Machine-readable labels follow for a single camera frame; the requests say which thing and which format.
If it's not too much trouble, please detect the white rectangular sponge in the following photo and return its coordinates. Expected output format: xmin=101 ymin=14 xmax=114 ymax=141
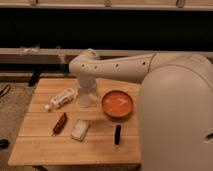
xmin=71 ymin=119 xmax=90 ymax=141

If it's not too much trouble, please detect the black object on floor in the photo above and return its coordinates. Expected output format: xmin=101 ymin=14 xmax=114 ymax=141
xmin=0 ymin=139 xmax=10 ymax=149

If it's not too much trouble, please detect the brown chocolate bar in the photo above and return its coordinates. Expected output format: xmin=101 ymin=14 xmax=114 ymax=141
xmin=53 ymin=113 xmax=67 ymax=136

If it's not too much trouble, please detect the orange bowl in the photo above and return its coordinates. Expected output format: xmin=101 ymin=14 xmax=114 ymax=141
xmin=101 ymin=90 xmax=134 ymax=118

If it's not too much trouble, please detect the black eraser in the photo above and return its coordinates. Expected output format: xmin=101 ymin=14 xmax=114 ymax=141
xmin=114 ymin=125 xmax=121 ymax=145

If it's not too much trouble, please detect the wooden table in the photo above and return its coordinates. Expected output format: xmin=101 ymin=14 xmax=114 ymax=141
xmin=8 ymin=78 xmax=141 ymax=166

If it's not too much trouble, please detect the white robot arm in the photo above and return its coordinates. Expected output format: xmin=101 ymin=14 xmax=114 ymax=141
xmin=69 ymin=49 xmax=213 ymax=171

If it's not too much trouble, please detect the white plastic bottle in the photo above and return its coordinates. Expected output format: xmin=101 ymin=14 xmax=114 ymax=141
xmin=44 ymin=88 xmax=74 ymax=111

